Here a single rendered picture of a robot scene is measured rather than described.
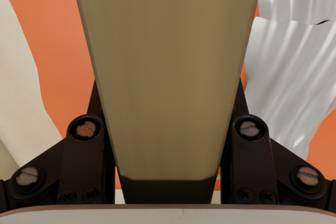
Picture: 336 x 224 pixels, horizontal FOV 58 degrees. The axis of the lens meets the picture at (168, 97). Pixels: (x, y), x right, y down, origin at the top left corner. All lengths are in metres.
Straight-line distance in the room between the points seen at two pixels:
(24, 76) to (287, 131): 0.19
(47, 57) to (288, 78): 0.15
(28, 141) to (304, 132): 0.22
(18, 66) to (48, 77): 0.02
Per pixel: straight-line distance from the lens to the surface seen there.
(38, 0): 0.18
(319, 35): 0.19
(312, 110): 0.24
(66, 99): 0.22
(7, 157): 0.30
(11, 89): 0.23
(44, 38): 0.19
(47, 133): 0.26
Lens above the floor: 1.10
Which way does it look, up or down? 43 degrees down
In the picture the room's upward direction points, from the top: 180 degrees counter-clockwise
